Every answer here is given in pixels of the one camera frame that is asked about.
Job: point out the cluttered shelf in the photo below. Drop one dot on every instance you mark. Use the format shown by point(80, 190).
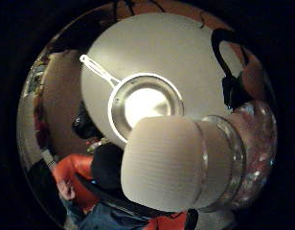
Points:
point(35, 80)

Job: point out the black shiny object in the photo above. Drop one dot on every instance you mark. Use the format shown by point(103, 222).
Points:
point(84, 124)

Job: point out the steel frying pan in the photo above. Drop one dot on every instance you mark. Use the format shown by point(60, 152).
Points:
point(120, 107)

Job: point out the clear bottle with white cap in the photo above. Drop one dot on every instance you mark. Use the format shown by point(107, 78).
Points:
point(160, 159)

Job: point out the the person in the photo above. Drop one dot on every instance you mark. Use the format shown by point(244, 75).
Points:
point(168, 223)

